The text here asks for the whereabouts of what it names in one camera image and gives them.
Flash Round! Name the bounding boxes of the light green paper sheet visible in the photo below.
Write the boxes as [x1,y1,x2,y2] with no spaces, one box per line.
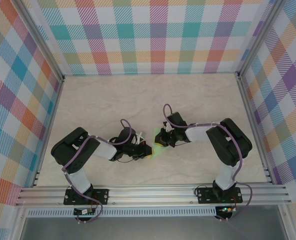
[149,127,170,160]

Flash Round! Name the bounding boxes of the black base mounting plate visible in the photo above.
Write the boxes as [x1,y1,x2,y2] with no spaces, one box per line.
[63,188,110,206]
[197,187,243,205]

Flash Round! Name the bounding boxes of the grey metal panel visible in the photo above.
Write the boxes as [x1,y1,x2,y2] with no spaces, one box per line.
[20,216,288,240]

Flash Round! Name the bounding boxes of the dark circuit board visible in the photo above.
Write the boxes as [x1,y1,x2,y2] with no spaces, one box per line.
[73,208,96,216]

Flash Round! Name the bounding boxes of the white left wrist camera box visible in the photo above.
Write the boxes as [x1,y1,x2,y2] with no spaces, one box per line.
[135,131,148,146]

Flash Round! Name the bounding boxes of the purple cable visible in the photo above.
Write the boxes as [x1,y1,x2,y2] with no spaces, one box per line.
[62,118,136,225]
[162,103,254,223]

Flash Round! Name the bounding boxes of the long aluminium base rail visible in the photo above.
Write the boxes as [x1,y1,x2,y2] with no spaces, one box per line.
[14,183,292,207]

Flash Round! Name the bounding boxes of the thin black base cable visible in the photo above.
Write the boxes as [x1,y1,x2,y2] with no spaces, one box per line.
[194,181,215,197]

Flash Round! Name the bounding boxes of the slotted grey cable duct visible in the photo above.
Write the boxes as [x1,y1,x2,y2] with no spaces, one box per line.
[26,206,217,218]

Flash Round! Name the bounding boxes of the aluminium side rail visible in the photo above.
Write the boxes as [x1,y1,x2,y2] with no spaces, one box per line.
[236,73,275,186]
[31,76,66,188]

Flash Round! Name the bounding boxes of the aluminium frame post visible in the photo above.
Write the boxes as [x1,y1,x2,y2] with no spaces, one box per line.
[11,0,66,82]
[236,0,290,80]

